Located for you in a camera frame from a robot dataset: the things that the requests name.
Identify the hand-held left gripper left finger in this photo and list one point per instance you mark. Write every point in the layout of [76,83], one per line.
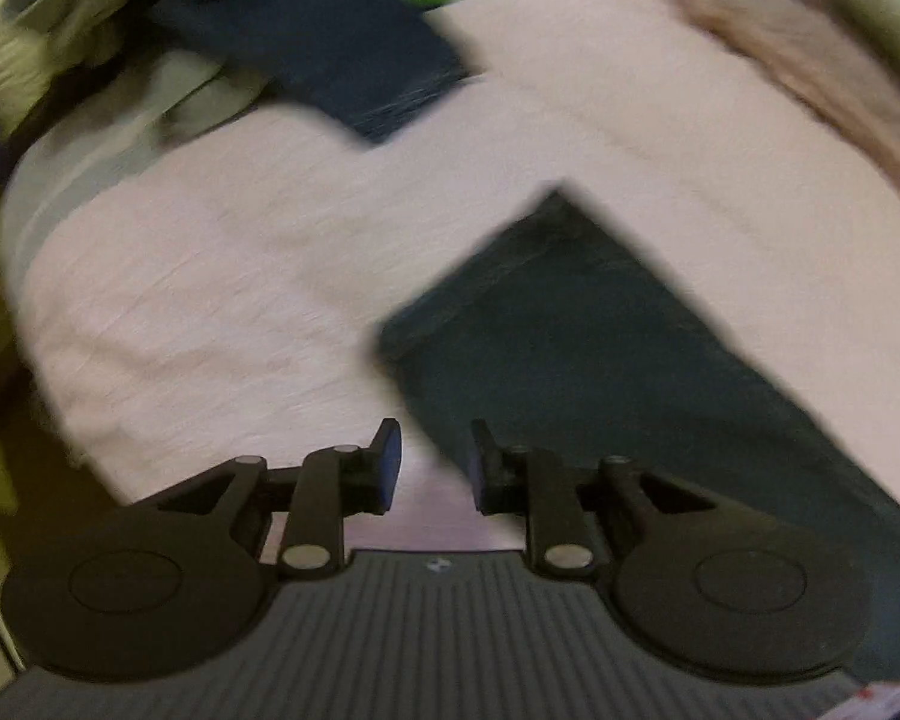
[390,466]

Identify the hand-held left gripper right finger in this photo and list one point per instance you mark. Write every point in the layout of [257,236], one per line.
[477,469]

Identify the dark teal pants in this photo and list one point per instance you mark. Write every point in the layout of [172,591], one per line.
[600,375]

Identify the pink and grey striped blanket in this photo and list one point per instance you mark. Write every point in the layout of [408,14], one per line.
[217,292]

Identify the dark blue folded cloth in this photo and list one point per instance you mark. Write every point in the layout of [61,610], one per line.
[330,45]

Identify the beige cloth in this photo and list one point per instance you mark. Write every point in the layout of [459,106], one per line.
[817,60]

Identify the olive cream cloth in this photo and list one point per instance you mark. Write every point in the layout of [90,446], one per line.
[82,22]

